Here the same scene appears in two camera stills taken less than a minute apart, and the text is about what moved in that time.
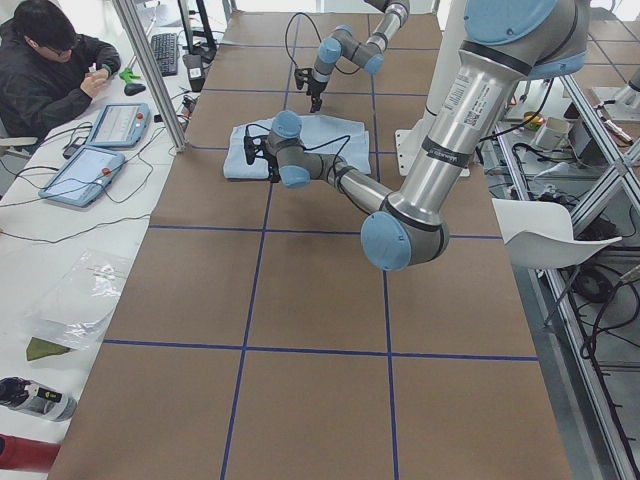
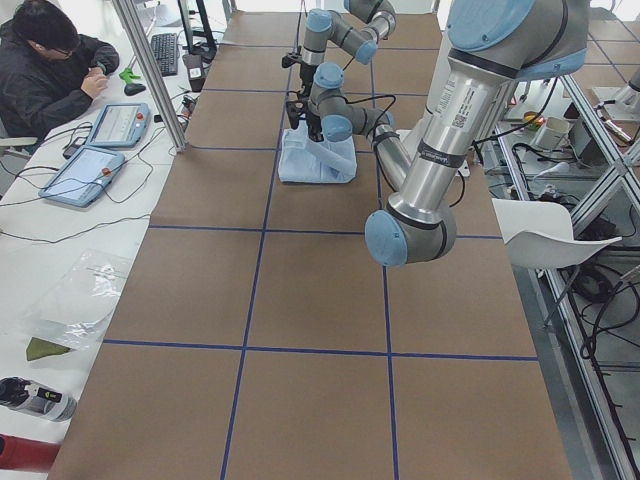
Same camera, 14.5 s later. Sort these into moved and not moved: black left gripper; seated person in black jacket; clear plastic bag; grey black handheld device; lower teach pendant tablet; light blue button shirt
Moved: light blue button shirt; black left gripper
Not moved: grey black handheld device; lower teach pendant tablet; seated person in black jacket; clear plastic bag
